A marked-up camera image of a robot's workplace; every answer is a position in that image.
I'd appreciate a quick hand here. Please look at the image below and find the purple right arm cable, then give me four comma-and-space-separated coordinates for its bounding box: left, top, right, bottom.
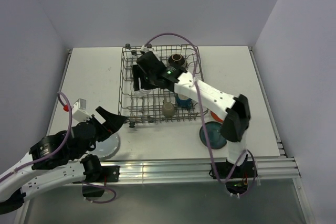
145, 33, 257, 196

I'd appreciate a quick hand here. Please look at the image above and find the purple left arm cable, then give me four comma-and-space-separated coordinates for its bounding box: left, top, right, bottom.
0, 92, 118, 205

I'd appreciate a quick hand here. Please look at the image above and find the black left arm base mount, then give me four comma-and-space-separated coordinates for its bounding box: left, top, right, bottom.
82, 165, 120, 200

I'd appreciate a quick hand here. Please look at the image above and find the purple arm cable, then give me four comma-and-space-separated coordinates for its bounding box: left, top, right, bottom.
145, 33, 257, 196
0, 92, 118, 205

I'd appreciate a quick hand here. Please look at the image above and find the teal ceramic saucer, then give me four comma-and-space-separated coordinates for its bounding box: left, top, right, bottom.
205, 121, 227, 150

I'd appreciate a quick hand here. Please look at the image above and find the dark blue ribbed mug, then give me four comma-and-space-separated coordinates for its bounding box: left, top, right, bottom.
175, 94, 192, 109

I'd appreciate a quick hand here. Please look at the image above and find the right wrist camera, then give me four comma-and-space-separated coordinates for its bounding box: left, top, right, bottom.
140, 43, 159, 57

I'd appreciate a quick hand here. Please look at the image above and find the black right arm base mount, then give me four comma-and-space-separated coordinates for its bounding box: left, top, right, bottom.
215, 162, 250, 197

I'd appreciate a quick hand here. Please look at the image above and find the brown ribbed bowl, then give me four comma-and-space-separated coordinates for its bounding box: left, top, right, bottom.
167, 54, 187, 68

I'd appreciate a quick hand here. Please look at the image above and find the red orange plate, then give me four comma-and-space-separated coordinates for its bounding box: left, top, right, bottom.
211, 111, 223, 123

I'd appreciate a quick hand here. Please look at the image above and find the small beige mug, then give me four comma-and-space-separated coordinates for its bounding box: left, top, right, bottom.
161, 100, 175, 118

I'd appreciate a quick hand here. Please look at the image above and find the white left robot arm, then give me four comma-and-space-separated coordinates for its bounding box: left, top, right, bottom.
1, 106, 128, 214

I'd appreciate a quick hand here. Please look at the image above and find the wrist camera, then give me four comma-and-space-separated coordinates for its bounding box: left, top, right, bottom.
70, 99, 91, 122
140, 43, 159, 57

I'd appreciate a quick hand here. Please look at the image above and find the light blue glass plate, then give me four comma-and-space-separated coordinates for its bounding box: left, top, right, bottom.
89, 133, 120, 161

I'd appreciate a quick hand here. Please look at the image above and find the clear drinking glass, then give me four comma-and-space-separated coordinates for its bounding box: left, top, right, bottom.
132, 83, 152, 98

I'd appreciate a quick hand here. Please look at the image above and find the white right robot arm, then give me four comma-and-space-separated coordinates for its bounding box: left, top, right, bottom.
132, 51, 251, 177

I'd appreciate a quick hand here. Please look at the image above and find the grey wire dish rack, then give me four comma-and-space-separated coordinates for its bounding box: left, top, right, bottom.
118, 44, 204, 127

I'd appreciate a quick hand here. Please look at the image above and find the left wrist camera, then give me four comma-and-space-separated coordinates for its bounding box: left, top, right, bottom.
70, 99, 91, 122

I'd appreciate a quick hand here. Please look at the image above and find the aluminium rail frame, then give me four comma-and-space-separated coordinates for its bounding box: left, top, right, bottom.
61, 46, 300, 184

